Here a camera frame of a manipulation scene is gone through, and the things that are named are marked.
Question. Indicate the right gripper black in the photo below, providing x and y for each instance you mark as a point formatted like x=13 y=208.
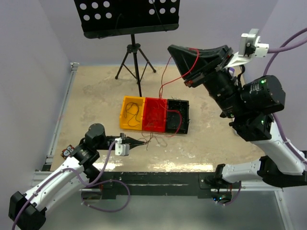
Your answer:
x=208 y=57

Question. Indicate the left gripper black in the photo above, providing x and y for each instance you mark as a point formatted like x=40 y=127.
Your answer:
x=132 y=142

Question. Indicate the yellow plastic bin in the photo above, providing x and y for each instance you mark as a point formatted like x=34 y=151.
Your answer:
x=131 y=115

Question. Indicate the red plastic bin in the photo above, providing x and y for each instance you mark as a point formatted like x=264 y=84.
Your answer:
x=154 y=115

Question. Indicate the black plastic bin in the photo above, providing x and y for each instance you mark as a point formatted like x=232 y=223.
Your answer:
x=177 y=116

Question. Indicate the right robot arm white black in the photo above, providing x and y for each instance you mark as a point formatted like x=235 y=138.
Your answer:
x=251 y=108

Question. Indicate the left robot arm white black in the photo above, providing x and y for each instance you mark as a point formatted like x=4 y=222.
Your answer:
x=29 y=210

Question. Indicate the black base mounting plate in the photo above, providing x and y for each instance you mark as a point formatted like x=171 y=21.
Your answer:
x=197 y=184

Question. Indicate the purple metronome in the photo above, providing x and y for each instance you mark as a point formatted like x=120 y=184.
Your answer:
x=231 y=71

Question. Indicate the black music stand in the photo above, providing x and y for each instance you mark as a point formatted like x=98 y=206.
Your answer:
x=107 y=18

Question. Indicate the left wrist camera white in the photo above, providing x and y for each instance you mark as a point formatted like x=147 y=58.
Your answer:
x=121 y=149

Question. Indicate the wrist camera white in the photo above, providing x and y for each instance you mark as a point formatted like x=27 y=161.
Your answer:
x=250 y=47
x=121 y=149

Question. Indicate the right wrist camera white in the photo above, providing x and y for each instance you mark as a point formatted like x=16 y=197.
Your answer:
x=250 y=47

